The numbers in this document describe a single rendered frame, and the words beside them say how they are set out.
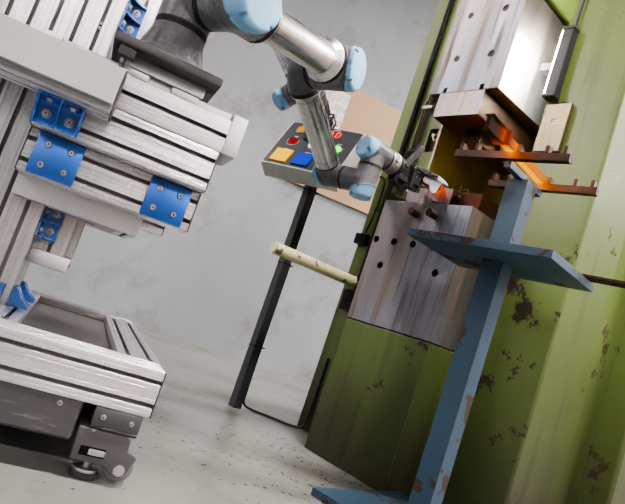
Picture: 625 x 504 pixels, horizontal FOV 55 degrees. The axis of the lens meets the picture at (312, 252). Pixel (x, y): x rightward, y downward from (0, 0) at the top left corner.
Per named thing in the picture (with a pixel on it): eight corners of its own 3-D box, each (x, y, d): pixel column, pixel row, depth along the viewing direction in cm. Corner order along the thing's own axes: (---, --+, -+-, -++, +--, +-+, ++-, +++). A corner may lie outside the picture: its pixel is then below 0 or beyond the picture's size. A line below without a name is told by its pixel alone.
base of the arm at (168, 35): (134, 42, 120) (151, -2, 122) (128, 64, 134) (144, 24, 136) (204, 76, 125) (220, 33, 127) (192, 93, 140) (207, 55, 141)
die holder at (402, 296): (430, 342, 182) (473, 206, 187) (346, 316, 212) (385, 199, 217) (520, 377, 217) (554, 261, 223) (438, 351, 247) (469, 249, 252)
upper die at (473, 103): (477, 113, 206) (485, 88, 208) (432, 117, 222) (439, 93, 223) (535, 164, 233) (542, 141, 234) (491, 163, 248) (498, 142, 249)
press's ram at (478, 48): (520, 85, 197) (554, -23, 202) (429, 94, 227) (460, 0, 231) (575, 141, 224) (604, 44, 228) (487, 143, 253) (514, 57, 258)
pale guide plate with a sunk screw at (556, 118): (557, 150, 193) (572, 102, 195) (532, 151, 200) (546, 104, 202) (560, 153, 194) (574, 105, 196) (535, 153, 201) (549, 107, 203)
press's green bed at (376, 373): (382, 494, 177) (430, 342, 182) (303, 446, 206) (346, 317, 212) (483, 505, 212) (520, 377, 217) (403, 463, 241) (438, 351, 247)
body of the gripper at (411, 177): (403, 192, 205) (381, 178, 197) (411, 169, 206) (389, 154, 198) (420, 194, 199) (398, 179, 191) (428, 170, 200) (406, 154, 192)
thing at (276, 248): (275, 254, 211) (280, 240, 212) (266, 253, 216) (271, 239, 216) (357, 289, 239) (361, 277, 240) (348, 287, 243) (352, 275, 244)
